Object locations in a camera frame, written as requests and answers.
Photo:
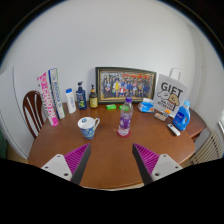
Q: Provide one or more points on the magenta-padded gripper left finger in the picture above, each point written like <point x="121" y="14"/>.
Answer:
<point x="60" y="165"/>

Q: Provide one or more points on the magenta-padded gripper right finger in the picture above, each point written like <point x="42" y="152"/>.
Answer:
<point x="163" y="165"/>

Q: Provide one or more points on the white blue-capped lotion bottle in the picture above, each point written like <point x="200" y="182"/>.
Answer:
<point x="71" y="102"/>

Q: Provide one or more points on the white radiator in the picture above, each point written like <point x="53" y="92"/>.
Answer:
<point x="208" y="148"/>

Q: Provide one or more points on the blue patterned ceramic mug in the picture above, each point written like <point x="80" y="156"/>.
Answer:
<point x="87" y="130"/>

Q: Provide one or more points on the framed group picture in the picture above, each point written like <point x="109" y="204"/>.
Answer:
<point x="125" y="85"/>

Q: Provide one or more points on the small green packet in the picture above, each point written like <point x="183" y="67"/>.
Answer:
<point x="111" y="106"/>
<point x="120" y="107"/>

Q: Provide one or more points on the clear purple-capped water bottle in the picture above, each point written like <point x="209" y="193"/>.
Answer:
<point x="125" y="120"/>

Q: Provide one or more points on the white paper gift bag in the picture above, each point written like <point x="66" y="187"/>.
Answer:
<point x="171" y="95"/>

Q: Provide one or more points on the white remote control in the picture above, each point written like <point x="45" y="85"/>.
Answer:
<point x="173" y="129"/>

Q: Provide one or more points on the small patterned snack packet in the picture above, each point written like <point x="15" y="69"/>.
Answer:
<point x="160" y="116"/>

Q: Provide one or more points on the green plastic crate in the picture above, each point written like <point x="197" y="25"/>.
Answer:
<point x="2" y="145"/>

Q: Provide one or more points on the orange battery pack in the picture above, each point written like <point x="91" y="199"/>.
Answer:
<point x="166" y="113"/>

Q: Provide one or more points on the blue detergent bottle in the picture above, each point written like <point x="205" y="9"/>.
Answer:
<point x="181" y="118"/>

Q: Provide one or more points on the dark blue pump bottle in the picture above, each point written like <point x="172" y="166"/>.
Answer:
<point x="81" y="99"/>

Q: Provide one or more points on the blue tissue pack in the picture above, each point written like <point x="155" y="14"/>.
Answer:
<point x="146" y="106"/>

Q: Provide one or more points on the white refrigerator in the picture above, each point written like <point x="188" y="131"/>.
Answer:
<point x="10" y="110"/>

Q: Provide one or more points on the amber yellow-labelled pump bottle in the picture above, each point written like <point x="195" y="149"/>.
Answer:
<point x="93" y="100"/>

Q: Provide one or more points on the brown wooden chair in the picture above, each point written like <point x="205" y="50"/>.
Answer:
<point x="27" y="106"/>

